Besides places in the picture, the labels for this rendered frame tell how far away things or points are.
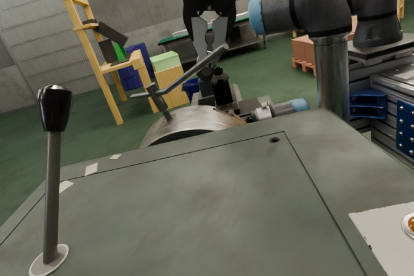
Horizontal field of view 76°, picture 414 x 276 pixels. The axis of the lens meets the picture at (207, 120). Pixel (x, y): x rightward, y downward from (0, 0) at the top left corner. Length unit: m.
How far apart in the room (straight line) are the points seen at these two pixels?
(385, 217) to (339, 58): 0.51
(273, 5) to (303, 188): 0.53
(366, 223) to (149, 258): 0.18
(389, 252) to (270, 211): 0.09
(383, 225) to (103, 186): 0.31
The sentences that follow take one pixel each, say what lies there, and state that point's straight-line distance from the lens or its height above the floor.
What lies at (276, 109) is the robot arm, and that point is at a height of 1.11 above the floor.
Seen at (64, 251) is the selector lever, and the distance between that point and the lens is 0.32.
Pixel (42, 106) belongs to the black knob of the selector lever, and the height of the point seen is 1.39.
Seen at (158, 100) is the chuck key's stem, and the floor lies 1.28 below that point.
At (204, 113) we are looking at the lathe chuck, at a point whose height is 1.23.
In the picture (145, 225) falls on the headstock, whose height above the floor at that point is 1.26.
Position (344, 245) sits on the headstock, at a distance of 0.23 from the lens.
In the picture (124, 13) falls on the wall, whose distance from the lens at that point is 8.41.
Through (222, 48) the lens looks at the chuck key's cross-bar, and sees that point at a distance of 0.38.
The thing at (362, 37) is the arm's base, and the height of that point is 1.19.
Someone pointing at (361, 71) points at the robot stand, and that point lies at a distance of 1.08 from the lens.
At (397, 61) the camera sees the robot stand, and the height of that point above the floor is 1.09.
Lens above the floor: 1.43
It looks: 23 degrees down
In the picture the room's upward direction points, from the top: 16 degrees counter-clockwise
